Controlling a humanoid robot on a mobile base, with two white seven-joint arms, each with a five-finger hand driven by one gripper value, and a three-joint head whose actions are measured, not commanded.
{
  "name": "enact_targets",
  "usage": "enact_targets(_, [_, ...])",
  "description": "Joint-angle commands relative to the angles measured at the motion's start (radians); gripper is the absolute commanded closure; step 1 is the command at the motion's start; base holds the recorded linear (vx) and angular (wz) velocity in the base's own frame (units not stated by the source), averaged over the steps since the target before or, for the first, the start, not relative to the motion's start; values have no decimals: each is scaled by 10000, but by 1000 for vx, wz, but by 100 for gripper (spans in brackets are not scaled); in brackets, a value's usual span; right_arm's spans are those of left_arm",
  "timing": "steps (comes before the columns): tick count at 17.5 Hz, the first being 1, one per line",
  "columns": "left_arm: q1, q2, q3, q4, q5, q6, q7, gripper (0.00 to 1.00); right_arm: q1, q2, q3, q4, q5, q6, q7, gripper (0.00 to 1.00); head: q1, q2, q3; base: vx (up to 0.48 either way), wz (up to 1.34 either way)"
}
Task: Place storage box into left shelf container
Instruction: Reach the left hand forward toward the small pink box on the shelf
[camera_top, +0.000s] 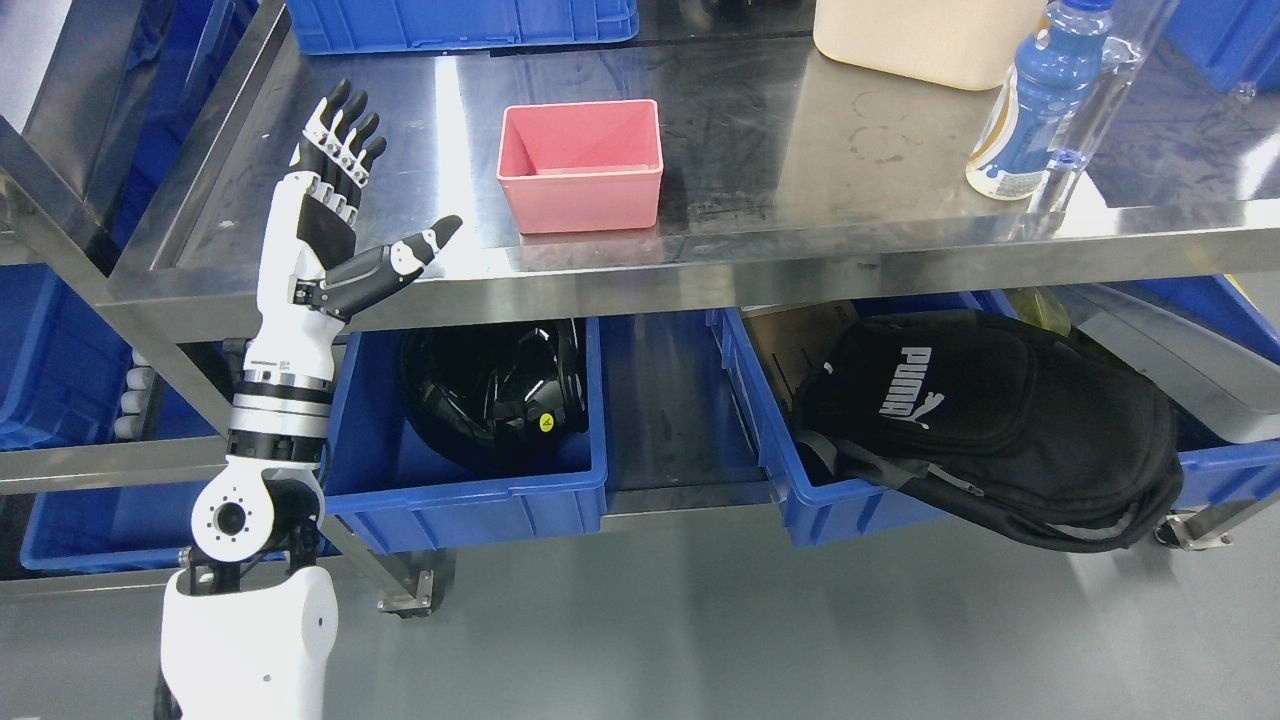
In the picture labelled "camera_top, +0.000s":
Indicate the stainless steel table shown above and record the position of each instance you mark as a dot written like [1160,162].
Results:
[789,178]

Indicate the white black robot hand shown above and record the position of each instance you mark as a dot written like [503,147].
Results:
[312,279]

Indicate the black Puma backpack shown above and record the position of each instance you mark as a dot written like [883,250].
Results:
[1034,435]

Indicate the steel shelf rack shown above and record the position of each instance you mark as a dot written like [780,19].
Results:
[99,98]

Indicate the blue drink bottle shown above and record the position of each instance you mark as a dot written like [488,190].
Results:
[1052,72]

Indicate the cream plastic container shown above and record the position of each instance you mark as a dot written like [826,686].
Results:
[968,45]

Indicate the black helmet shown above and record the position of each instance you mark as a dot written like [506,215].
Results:
[497,399]

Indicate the white robot forearm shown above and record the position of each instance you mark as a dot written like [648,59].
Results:
[251,620]

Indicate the blue bin on table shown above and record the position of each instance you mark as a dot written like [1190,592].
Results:
[364,27]

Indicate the pink plastic storage box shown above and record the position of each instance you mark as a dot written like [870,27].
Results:
[572,167]

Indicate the blue bin lower left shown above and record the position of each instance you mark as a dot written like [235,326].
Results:
[62,366]

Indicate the blue bin with helmet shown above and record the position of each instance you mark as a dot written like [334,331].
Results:
[397,495]

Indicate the clear plastic bottle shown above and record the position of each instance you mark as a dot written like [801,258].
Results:
[1136,27]

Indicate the blue bin with backpack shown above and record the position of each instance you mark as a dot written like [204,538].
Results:
[1220,480]

